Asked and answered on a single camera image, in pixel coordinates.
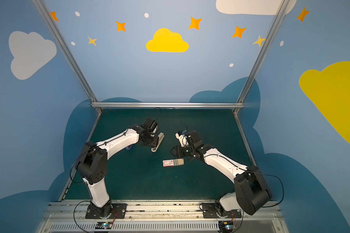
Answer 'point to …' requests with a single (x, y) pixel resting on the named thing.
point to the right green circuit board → (225, 226)
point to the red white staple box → (171, 162)
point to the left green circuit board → (103, 225)
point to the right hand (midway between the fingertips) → (175, 149)
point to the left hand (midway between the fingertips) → (156, 142)
